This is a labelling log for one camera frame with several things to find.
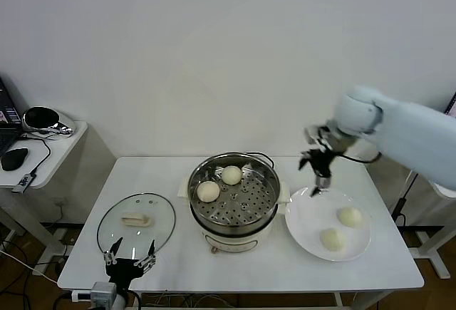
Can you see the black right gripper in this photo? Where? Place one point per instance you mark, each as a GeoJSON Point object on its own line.
{"type": "Point", "coordinates": [322, 164]}

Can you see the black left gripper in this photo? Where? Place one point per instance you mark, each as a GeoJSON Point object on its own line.
{"type": "Point", "coordinates": [124, 270]}

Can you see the glass pot lid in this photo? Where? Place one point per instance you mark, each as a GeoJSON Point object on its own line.
{"type": "Point", "coordinates": [156, 228]}

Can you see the white steamed baozi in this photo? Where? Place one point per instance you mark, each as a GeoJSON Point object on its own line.
{"type": "Point", "coordinates": [351, 216]}
{"type": "Point", "coordinates": [208, 191]}
{"type": "Point", "coordinates": [333, 239]}
{"type": "Point", "coordinates": [231, 175]}

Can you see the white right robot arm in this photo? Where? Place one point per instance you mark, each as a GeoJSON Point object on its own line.
{"type": "Point", "coordinates": [409, 128]}

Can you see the steel steamer basket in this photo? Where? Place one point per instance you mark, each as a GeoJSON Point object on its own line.
{"type": "Point", "coordinates": [242, 214]}

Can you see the white round plate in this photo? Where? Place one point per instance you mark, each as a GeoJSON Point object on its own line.
{"type": "Point", "coordinates": [306, 231]}

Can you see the white floor power strip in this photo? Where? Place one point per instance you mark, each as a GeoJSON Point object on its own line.
{"type": "Point", "coordinates": [44, 268]}

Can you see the cream electric cooker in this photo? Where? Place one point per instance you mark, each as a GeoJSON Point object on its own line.
{"type": "Point", "coordinates": [231, 242]}

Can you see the white side table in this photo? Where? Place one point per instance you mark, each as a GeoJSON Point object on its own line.
{"type": "Point", "coordinates": [67, 153]}
{"type": "Point", "coordinates": [432, 253]}

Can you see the small usb hub adapter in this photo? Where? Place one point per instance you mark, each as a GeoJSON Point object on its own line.
{"type": "Point", "coordinates": [24, 181]}

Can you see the black computer mouse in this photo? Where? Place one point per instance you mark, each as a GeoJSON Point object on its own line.
{"type": "Point", "coordinates": [14, 158]}

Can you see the black open laptop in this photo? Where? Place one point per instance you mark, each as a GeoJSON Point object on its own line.
{"type": "Point", "coordinates": [451, 105]}
{"type": "Point", "coordinates": [7, 117]}

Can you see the shiny chrome headset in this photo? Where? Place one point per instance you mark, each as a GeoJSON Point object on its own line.
{"type": "Point", "coordinates": [39, 117]}

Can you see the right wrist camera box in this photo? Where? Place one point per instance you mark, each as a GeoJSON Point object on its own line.
{"type": "Point", "coordinates": [315, 134]}

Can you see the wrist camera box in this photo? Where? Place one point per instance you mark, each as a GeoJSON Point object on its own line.
{"type": "Point", "coordinates": [104, 293]}
{"type": "Point", "coordinates": [315, 134]}

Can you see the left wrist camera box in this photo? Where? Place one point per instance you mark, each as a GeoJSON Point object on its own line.
{"type": "Point", "coordinates": [104, 293]}

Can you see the white wall outlet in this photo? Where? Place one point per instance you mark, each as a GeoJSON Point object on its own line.
{"type": "Point", "coordinates": [61, 201]}

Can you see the white table frame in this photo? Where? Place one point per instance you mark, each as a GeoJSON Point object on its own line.
{"type": "Point", "coordinates": [338, 301]}

